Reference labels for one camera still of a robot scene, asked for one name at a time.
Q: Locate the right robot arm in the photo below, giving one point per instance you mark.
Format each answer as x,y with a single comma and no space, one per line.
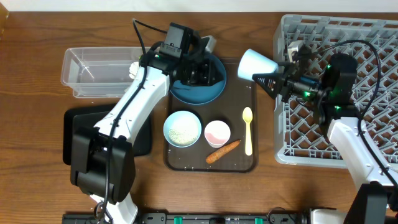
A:
343,126

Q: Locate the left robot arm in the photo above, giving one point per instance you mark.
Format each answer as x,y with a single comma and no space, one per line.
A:
102,157

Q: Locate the orange carrot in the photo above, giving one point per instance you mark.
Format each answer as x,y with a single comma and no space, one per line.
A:
222,151

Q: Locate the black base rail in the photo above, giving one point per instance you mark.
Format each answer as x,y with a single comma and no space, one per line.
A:
162,218

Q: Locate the dark brown serving tray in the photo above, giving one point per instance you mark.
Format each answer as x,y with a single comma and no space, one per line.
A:
228,107

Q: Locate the light blue cup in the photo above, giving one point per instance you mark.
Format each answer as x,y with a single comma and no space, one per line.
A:
252,63

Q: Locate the black plastic bin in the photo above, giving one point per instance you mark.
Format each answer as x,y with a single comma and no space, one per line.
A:
87,117

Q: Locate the light blue bowl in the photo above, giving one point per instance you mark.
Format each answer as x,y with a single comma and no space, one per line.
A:
182,129

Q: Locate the pink white cup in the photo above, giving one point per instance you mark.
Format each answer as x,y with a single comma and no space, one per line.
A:
217,133

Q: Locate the clear plastic bin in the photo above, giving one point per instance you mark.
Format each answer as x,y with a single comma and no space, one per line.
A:
98,72

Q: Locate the white tissue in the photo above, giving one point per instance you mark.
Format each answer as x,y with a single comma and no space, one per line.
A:
133,70

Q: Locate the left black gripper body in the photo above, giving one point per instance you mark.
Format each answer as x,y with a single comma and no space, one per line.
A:
189,74

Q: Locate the grey dishwasher rack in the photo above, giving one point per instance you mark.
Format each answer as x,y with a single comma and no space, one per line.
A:
298,140

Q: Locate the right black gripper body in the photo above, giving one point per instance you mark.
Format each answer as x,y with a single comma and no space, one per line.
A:
308,88

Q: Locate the dark blue plate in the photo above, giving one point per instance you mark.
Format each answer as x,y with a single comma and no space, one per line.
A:
199,95

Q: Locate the pale yellow spoon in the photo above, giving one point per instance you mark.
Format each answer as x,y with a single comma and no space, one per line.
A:
247,117

